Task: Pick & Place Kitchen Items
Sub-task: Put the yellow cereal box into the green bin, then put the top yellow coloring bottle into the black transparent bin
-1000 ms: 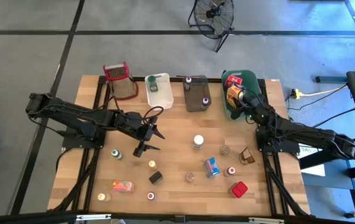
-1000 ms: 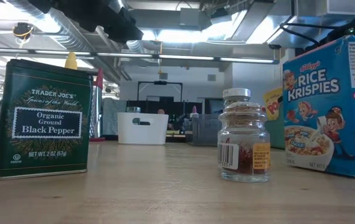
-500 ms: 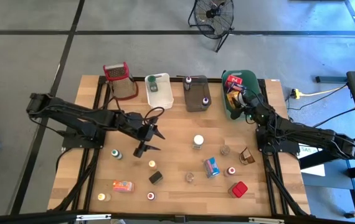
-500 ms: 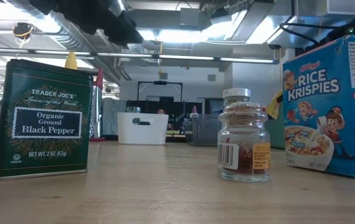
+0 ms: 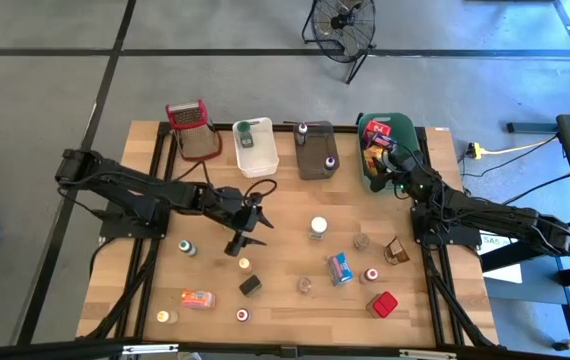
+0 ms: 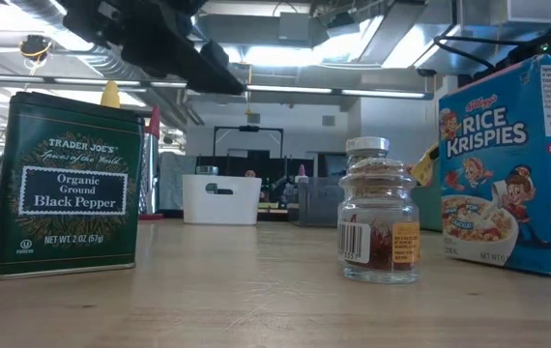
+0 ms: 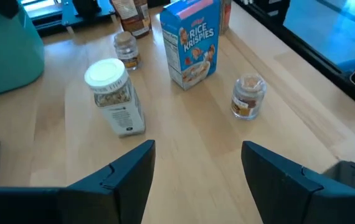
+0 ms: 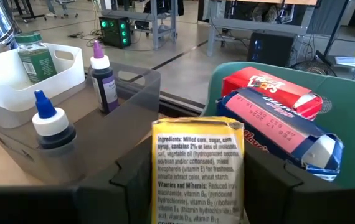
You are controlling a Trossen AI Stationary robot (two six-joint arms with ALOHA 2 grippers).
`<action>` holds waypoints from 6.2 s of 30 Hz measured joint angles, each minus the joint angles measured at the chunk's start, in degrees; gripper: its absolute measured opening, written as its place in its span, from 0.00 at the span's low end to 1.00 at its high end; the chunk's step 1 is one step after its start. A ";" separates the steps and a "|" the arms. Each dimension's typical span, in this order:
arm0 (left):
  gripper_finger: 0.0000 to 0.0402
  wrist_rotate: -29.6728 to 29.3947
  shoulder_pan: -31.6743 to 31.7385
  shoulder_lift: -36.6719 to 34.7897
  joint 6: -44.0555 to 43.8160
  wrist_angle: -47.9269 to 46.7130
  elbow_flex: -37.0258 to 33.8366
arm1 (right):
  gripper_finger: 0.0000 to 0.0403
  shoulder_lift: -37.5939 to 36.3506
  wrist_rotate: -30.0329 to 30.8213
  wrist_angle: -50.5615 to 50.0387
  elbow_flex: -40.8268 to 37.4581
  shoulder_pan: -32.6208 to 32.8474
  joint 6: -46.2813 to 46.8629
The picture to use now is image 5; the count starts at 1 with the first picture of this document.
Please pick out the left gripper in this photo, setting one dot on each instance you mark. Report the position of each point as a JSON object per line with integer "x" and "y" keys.
{"x": 230, "y": 207}

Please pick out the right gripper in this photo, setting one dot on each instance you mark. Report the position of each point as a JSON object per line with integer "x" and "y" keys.
{"x": 415, "y": 177}

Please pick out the yellow mini cereal box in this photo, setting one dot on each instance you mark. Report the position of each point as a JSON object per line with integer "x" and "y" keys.
{"x": 371, "y": 162}

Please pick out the blue Frosted Flakes box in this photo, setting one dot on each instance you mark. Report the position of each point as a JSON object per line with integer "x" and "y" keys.
{"x": 382, "y": 142}

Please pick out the yellow-orange dropper bottle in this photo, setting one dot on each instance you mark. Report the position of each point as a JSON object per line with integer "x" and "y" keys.
{"x": 244, "y": 263}

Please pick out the red mini cereal box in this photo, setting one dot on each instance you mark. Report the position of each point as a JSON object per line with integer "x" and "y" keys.
{"x": 377, "y": 127}

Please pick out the purple-capped dropper bottle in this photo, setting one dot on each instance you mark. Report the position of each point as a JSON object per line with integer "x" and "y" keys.
{"x": 330, "y": 162}

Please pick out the white-lidded spice jar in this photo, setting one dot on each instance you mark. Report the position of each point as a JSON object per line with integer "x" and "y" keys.
{"x": 318, "y": 225}

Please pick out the green-capped dropper bottle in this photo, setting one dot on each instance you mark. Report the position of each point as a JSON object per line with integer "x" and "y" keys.
{"x": 185, "y": 246}

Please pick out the small brown-filled glass jar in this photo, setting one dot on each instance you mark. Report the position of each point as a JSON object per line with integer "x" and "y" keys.
{"x": 361, "y": 241}

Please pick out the red spice tin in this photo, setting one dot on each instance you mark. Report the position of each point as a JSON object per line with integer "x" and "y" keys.
{"x": 384, "y": 304}

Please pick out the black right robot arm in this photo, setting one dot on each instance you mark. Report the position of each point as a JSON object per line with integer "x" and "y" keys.
{"x": 495, "y": 212}

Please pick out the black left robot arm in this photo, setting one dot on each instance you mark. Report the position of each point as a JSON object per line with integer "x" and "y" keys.
{"x": 135, "y": 182}

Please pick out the green plastic bin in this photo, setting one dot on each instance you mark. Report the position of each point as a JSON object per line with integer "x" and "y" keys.
{"x": 405, "y": 132}

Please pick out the green black pepper tin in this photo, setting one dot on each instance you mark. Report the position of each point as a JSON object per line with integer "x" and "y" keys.
{"x": 250, "y": 286}

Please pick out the white plastic bin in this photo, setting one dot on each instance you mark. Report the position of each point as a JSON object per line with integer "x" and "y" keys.
{"x": 260, "y": 160}

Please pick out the grey plastic bin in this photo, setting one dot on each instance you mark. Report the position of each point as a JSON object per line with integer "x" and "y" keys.
{"x": 317, "y": 145}

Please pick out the small saffron glass jar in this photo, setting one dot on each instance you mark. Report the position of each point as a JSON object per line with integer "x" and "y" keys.
{"x": 304, "y": 285}

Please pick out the red-capped dropper bottle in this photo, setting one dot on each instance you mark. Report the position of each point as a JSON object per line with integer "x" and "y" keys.
{"x": 371, "y": 275}
{"x": 242, "y": 315}

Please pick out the orange mini cereal box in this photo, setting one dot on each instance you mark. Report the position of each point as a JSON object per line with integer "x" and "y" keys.
{"x": 197, "y": 299}

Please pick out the green-lidded spice jar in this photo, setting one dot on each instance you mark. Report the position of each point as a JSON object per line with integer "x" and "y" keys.
{"x": 245, "y": 137}

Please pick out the blue Rice Krispies box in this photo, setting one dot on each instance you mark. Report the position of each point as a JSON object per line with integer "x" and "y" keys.
{"x": 340, "y": 270}

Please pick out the yellow-capped dropper bottle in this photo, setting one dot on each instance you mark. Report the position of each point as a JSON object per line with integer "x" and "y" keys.
{"x": 163, "y": 316}

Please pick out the grey metal bar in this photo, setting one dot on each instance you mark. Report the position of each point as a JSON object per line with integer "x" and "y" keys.
{"x": 530, "y": 127}

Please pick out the black floor fan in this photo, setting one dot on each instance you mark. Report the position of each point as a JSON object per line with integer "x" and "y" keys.
{"x": 337, "y": 22}

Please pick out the white paper sheet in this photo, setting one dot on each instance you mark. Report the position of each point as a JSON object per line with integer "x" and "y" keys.
{"x": 507, "y": 272}

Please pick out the black crossbar with silver brackets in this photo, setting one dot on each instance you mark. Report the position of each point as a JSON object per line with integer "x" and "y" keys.
{"x": 65, "y": 350}

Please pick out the black caster wheel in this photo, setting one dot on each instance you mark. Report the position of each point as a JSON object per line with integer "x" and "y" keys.
{"x": 562, "y": 345}

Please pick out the black table frame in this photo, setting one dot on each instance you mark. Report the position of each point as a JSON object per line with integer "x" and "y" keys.
{"x": 349, "y": 129}

